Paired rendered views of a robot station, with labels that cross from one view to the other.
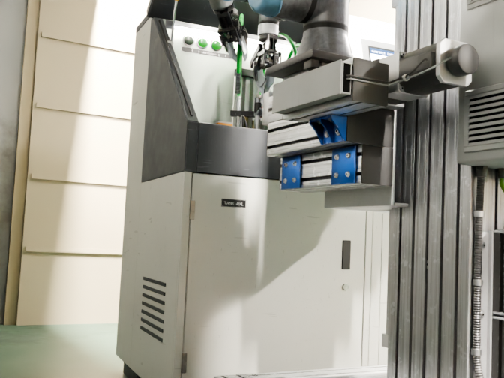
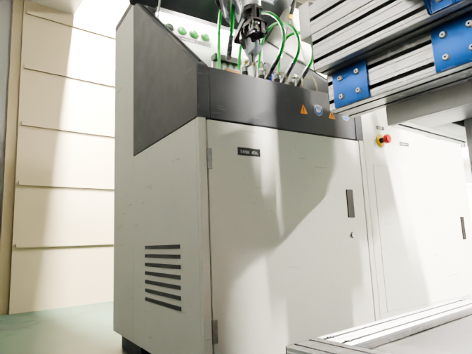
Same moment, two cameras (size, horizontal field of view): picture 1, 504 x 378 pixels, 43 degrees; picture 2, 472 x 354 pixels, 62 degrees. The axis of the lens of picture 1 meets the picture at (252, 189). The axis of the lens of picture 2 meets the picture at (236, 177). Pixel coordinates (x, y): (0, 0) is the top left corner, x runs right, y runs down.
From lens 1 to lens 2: 97 cm
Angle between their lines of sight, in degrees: 11
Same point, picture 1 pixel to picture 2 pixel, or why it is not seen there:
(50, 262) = (38, 256)
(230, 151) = (241, 98)
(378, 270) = (376, 217)
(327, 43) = not seen: outside the picture
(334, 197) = (405, 109)
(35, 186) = (22, 191)
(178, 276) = (201, 232)
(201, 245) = (221, 197)
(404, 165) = not seen: outside the picture
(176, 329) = (204, 293)
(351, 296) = (358, 244)
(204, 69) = not seen: hidden behind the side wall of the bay
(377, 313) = (381, 259)
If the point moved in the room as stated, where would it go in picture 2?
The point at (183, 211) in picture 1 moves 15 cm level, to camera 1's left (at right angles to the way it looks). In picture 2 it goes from (200, 159) to (145, 160)
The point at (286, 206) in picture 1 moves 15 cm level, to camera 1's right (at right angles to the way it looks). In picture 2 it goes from (296, 156) to (339, 156)
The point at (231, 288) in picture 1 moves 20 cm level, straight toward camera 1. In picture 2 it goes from (255, 242) to (274, 241)
